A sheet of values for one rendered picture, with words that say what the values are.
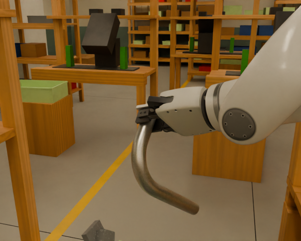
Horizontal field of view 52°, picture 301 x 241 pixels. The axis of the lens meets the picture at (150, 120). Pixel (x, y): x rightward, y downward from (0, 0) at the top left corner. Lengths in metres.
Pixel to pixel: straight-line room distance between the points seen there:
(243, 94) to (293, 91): 0.06
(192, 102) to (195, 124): 0.05
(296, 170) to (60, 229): 1.79
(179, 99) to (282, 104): 0.21
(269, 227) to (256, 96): 2.26
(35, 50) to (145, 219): 4.14
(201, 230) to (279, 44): 2.15
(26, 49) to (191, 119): 5.56
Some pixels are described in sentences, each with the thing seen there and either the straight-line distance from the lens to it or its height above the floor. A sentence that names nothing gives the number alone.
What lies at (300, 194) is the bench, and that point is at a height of 0.88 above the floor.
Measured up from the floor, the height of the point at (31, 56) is 0.87.
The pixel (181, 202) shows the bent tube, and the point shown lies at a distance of 0.72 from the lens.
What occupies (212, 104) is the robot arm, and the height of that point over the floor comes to 1.36.
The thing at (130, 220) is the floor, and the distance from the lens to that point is 2.54.
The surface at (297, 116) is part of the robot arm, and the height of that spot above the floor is 1.36.
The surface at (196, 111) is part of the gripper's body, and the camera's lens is 0.54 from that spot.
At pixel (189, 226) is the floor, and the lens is 2.49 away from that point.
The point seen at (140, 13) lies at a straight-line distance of 11.33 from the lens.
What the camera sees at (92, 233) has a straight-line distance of 0.59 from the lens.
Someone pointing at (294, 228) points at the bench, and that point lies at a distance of 1.43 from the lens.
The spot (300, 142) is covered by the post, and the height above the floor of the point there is 1.06.
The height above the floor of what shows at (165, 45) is 0.70.
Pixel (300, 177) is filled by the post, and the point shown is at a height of 0.92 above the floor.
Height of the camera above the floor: 1.49
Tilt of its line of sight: 18 degrees down
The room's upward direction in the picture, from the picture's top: straight up
